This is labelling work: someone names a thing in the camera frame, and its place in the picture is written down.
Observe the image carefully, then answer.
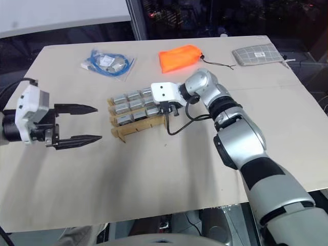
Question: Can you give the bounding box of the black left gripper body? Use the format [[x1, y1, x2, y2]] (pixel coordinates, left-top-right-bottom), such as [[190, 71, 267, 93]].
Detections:
[[30, 104, 61, 150]]

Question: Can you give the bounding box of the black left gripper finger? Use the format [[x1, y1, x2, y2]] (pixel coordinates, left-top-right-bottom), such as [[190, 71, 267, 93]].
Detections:
[[59, 103, 99, 115], [55, 135, 104, 151]]

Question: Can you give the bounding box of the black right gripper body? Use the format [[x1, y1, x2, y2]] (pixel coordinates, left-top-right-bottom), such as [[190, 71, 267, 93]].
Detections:
[[158, 100, 181, 116]]

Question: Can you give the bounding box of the wooden rack with metal blocks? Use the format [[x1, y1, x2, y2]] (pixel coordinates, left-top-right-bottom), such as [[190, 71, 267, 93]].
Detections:
[[107, 87, 177, 143]]

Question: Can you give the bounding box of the white desk top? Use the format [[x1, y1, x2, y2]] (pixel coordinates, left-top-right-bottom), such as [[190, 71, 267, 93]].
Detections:
[[0, 0, 131, 39]]

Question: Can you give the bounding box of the grey checked zip pouch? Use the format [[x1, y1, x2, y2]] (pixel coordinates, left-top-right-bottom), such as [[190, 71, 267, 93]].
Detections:
[[232, 42, 297, 69]]

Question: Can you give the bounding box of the grey rounded robot body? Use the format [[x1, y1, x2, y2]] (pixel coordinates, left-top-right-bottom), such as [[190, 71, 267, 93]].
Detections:
[[94, 232, 213, 246]]

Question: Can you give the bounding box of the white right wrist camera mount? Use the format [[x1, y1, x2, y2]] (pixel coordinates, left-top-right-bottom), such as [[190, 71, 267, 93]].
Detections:
[[150, 81, 188, 106]]

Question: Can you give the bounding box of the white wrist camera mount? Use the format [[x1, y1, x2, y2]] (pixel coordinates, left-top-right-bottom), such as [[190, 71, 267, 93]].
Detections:
[[150, 81, 188, 106], [14, 84, 51, 146]]

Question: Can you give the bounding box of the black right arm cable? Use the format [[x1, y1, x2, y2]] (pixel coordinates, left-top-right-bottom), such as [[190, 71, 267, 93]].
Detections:
[[165, 94, 216, 136]]

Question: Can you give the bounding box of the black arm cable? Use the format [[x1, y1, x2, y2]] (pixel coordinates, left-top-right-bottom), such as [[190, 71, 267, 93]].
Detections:
[[165, 94, 216, 136], [0, 78, 39, 103]]

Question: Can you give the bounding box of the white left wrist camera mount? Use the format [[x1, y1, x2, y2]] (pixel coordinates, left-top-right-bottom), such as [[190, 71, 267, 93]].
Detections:
[[14, 84, 51, 146]]

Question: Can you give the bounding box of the orange drawstring pouch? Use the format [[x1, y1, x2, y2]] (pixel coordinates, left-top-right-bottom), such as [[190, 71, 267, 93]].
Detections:
[[158, 45, 236, 74]]

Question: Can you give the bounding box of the bagged blue cable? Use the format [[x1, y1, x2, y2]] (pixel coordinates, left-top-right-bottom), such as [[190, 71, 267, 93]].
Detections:
[[79, 48, 136, 83]]

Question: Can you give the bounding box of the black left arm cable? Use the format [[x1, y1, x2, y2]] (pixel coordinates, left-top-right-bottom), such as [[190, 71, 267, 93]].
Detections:
[[0, 78, 39, 103]]

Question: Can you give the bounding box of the grey metal post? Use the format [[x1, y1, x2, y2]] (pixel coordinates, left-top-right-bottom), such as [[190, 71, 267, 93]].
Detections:
[[125, 0, 152, 41]]

